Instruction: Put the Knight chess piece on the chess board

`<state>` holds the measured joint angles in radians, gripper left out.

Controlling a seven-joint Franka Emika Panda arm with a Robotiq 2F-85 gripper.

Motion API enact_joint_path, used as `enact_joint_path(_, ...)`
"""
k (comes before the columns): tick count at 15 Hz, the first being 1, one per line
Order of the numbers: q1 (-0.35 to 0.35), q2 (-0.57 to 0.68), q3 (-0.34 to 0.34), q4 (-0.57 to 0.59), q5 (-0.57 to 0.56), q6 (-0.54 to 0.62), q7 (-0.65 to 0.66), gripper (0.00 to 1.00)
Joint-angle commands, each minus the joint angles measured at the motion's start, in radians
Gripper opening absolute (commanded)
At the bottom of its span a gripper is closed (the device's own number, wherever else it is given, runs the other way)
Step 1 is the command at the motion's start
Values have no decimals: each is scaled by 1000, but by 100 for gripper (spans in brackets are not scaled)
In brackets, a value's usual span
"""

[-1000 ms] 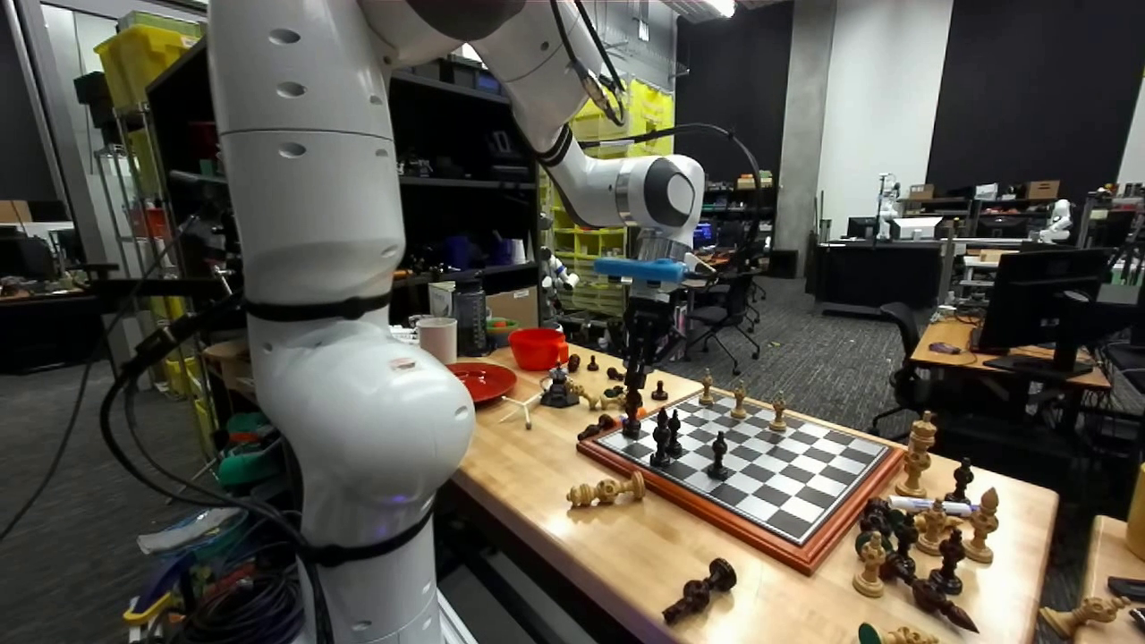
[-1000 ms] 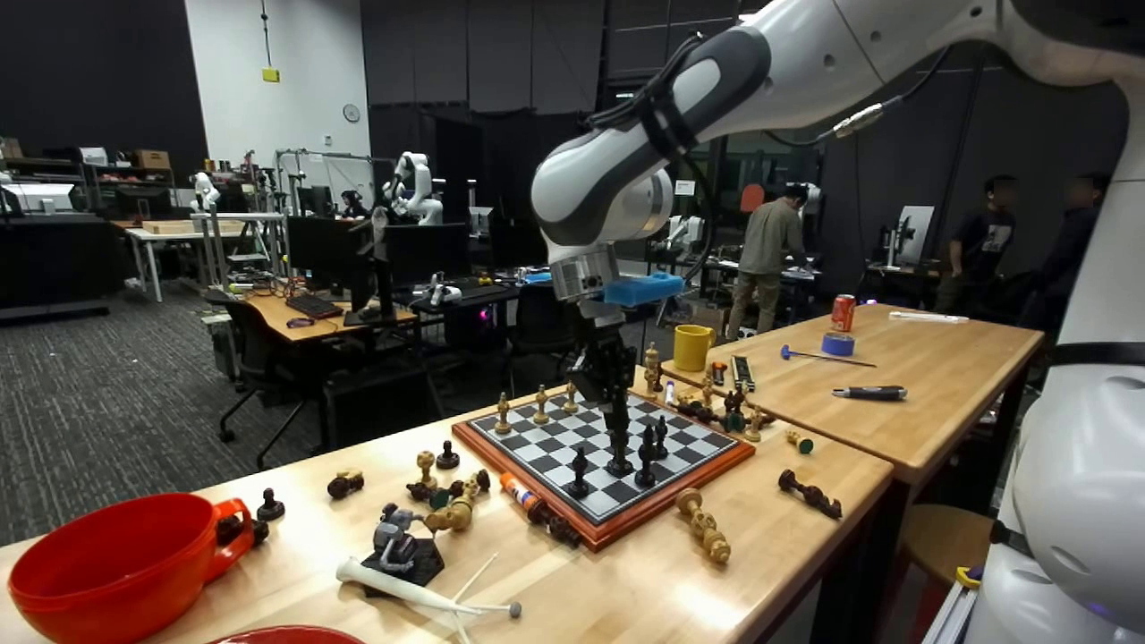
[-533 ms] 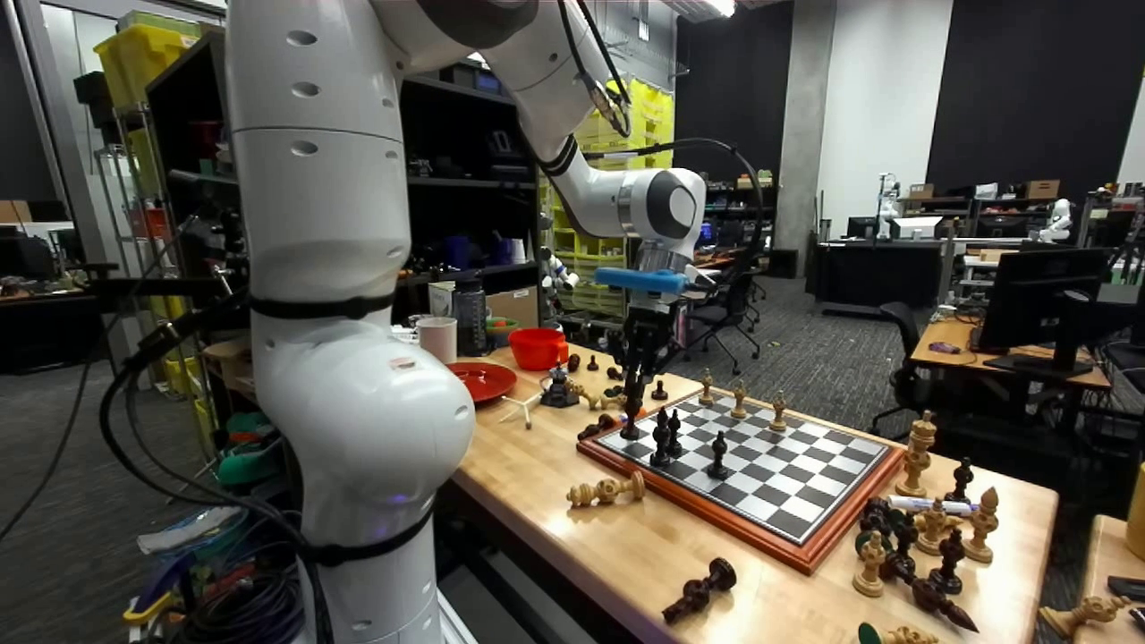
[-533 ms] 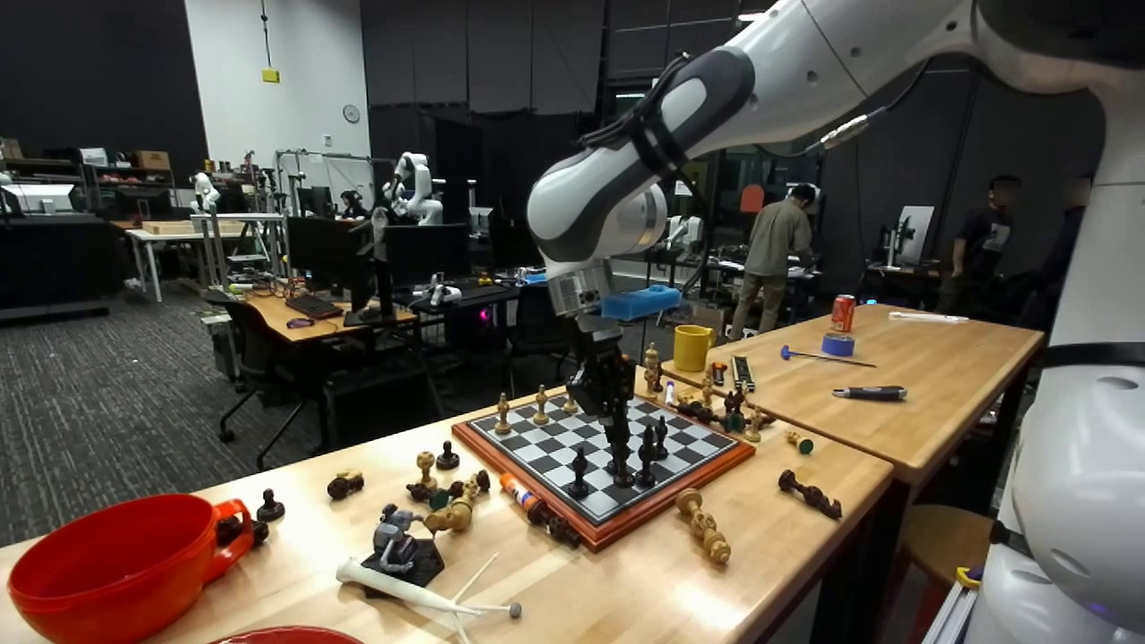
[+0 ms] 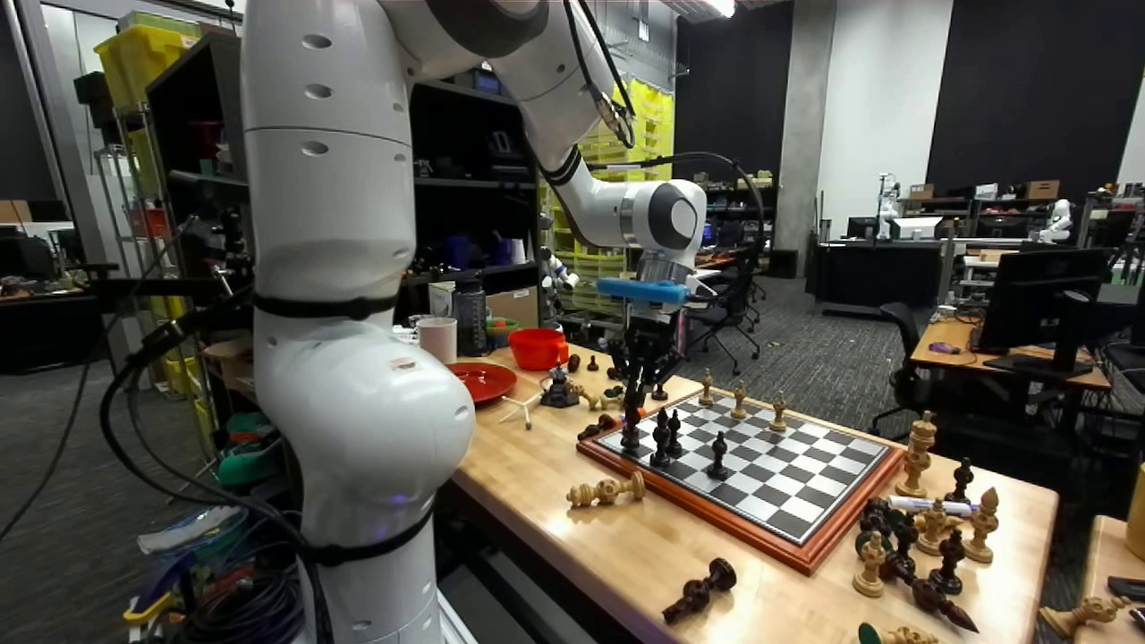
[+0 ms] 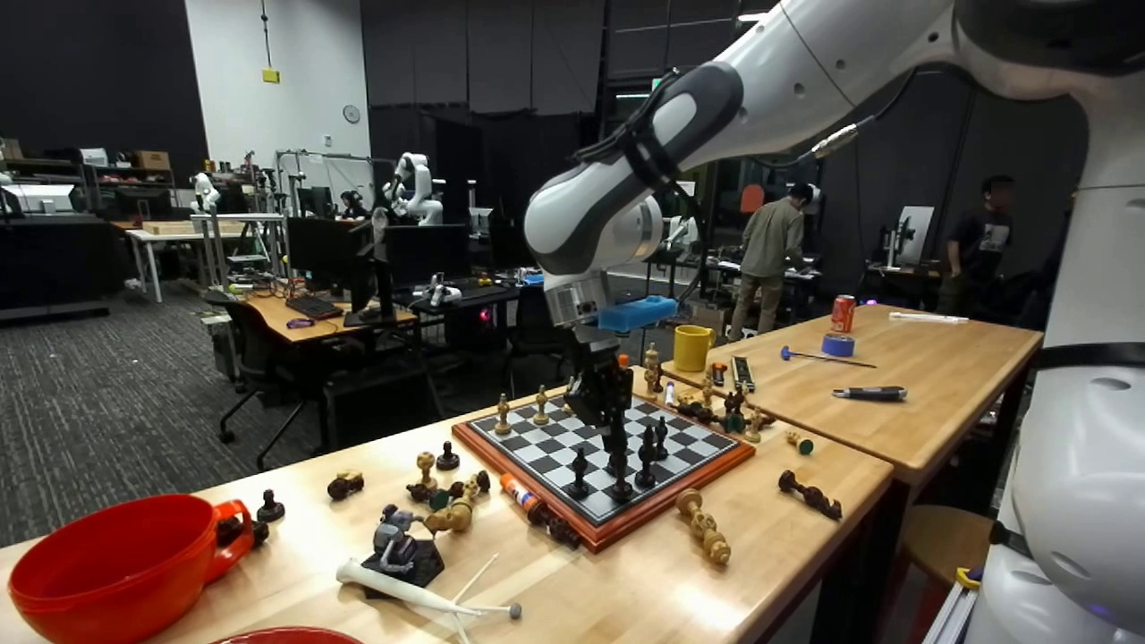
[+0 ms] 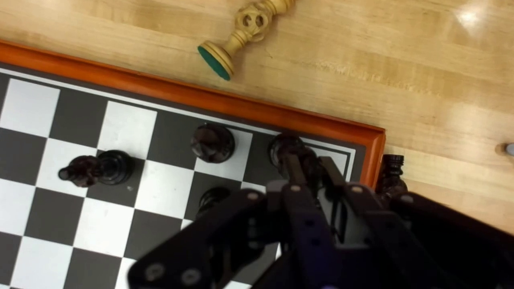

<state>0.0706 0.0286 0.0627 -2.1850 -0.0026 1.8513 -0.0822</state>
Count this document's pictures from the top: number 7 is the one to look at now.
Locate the small pale round object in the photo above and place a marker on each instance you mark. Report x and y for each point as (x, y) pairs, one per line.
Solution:
(507, 149)

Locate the dark wooden pawn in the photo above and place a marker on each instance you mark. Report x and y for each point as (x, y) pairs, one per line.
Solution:
(213, 141)
(213, 196)

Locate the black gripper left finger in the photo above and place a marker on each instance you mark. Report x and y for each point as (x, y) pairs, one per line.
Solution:
(300, 225)

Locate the chess board with orange frame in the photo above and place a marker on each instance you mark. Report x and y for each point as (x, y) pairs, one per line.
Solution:
(107, 128)

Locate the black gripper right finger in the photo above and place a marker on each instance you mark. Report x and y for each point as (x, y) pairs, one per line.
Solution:
(396, 234)

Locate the light carved king chess piece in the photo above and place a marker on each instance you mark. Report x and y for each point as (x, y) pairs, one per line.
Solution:
(243, 29)

